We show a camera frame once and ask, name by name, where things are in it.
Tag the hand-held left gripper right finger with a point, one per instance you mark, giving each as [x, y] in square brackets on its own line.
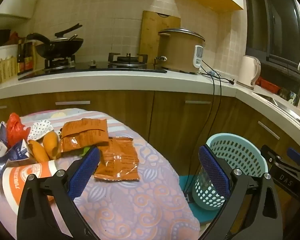
[213, 172]

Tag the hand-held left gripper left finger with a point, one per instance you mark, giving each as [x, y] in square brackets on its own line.
[85, 170]

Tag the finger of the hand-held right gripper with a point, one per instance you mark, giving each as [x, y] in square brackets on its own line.
[268, 153]
[295, 155]

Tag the teal perforated plastic basket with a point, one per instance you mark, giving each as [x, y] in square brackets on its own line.
[233, 136]

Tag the orange foil packet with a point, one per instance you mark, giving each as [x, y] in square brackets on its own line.
[117, 160]
[85, 132]

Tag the yellow banana piece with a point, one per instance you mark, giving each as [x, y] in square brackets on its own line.
[51, 143]
[38, 152]

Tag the steel kitchen sink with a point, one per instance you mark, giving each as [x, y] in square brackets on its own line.
[280, 105]

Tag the small cups beside sink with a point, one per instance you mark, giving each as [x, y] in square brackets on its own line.
[288, 96]

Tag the white polka-dot wrapper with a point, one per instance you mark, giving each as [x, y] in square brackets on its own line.
[41, 128]

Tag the wooden base cabinets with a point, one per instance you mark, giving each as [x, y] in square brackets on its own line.
[115, 115]

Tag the pink patterned table cloth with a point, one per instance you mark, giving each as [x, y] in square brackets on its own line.
[140, 205]

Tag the orange white paper cup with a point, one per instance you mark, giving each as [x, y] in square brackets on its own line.
[20, 180]

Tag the red plastic container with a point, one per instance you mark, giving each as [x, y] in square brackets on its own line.
[267, 84]

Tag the crushed blue white carton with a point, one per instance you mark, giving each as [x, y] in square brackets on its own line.
[16, 153]

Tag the red plastic bag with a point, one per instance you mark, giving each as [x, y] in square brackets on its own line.
[15, 130]

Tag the white electric kettle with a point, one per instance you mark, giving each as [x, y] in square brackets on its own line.
[247, 71]

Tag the black glass gas stove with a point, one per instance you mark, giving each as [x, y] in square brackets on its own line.
[95, 70]

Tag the white plug-in power meter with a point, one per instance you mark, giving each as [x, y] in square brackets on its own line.
[198, 57]

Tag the black burner grate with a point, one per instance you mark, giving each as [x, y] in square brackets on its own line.
[127, 59]

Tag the black wok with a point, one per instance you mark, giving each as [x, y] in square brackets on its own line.
[60, 48]

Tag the dark sauce bottle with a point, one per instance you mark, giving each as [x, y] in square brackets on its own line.
[28, 58]
[20, 60]

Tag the brown rice cooker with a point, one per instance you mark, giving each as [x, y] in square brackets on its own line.
[180, 52]

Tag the dark window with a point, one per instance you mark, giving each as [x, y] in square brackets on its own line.
[272, 25]

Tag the black wok lid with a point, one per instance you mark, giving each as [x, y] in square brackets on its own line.
[67, 31]

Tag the white plastic container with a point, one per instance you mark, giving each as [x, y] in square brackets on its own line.
[0, 52]

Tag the wooden cutting board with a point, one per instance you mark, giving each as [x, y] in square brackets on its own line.
[150, 32]

